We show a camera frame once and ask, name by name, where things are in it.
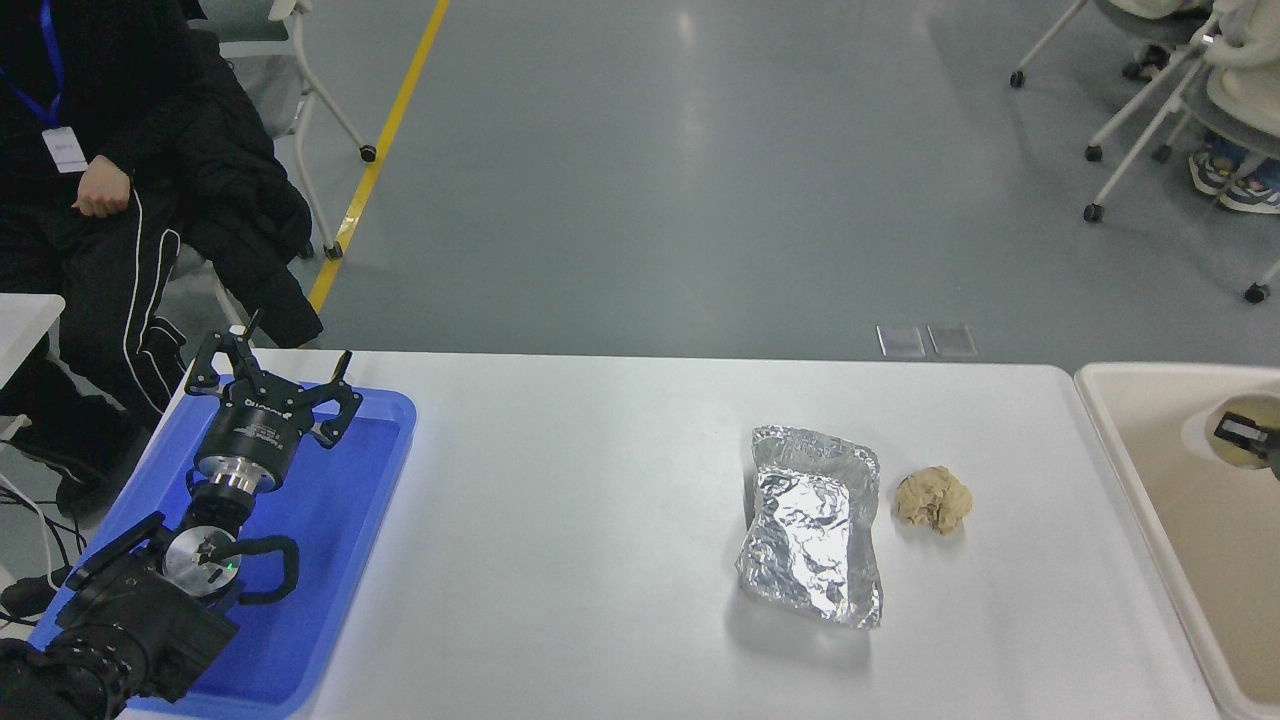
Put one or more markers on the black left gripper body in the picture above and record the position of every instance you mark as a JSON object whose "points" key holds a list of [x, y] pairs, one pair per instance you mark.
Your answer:
{"points": [[252, 427]]}

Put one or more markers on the white paper cup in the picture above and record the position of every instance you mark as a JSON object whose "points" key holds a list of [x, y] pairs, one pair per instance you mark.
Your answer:
{"points": [[1200, 432]]}

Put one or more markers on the person's hand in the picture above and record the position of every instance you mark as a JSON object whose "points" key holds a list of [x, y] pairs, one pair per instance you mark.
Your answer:
{"points": [[105, 190]]}

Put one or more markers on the grey wheeled office chair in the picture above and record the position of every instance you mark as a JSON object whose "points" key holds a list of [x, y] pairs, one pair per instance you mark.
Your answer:
{"points": [[300, 100], [190, 268]]}

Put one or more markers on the large pale bin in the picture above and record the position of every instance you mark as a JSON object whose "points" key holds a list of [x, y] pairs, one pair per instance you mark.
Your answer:
{"points": [[1190, 540]]}

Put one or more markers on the blue plastic tray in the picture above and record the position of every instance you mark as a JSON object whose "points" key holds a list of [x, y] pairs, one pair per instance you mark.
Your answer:
{"points": [[330, 540]]}

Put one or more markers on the black padded jacket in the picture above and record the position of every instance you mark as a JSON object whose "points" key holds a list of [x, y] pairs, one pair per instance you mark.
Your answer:
{"points": [[250, 200]]}

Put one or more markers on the person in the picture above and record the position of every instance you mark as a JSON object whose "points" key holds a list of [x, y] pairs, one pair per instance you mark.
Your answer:
{"points": [[90, 300], [1245, 100]]}

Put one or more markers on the small white side table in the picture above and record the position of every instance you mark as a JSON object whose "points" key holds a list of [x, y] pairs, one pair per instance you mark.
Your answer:
{"points": [[25, 325]]}

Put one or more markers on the white name badge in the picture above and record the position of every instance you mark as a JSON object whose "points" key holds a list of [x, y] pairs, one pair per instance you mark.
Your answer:
{"points": [[65, 150]]}

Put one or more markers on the black power plug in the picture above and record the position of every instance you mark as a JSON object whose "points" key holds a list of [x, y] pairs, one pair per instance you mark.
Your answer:
{"points": [[25, 598]]}

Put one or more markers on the clear floor plate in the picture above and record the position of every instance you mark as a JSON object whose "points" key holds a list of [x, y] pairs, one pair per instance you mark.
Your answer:
{"points": [[951, 339], [900, 341]]}

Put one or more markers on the crumpled tan paper ball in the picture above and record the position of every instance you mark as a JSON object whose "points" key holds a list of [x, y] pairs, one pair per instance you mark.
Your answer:
{"points": [[932, 500]]}

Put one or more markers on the crumpled silver foil tray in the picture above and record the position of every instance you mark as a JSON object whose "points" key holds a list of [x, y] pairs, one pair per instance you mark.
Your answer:
{"points": [[812, 530]]}

